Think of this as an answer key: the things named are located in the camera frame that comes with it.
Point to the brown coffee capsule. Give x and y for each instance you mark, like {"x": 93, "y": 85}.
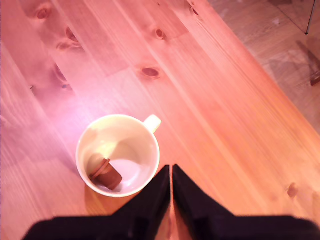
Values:
{"x": 110, "y": 177}

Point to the yellow cartoon print mug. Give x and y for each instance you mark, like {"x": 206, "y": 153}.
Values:
{"x": 130, "y": 140}

